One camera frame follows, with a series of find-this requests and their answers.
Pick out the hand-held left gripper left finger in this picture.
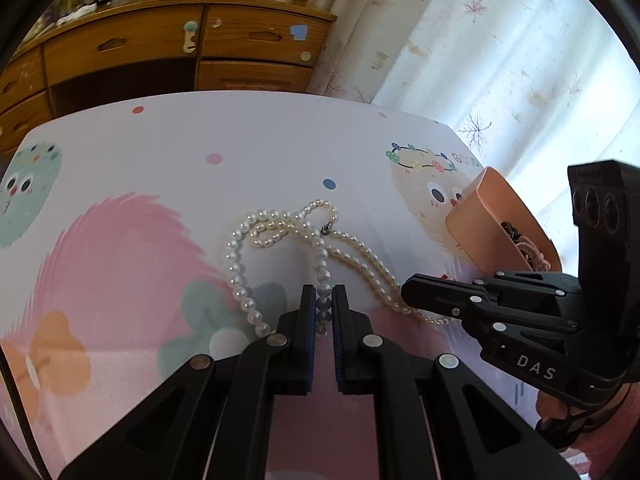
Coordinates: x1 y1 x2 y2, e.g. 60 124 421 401
57 284 318 480

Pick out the pink cardboard box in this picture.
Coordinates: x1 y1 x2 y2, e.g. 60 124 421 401
444 166 562 279

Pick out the large round pearl necklace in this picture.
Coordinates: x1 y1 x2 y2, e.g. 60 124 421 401
222 200 338 339

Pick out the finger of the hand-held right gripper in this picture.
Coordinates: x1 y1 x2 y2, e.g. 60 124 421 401
461 306 627 407
400 270 584 319

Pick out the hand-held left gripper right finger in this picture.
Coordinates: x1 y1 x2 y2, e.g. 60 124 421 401
331 284 581 480

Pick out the white glove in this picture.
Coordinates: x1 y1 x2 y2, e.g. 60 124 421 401
56 2 99 26

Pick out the wooden desk with drawers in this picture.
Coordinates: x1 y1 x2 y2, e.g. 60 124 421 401
0 0 339 161

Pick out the white drawer safety lock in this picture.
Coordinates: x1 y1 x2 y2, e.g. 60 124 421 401
182 20 200 55

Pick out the white leaf print curtain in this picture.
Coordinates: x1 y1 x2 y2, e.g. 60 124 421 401
306 0 640 281

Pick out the person's right hand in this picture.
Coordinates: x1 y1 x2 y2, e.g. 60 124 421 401
537 390 571 420

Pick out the small oval pearl necklace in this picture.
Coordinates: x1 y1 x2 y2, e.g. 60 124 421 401
251 220 454 327

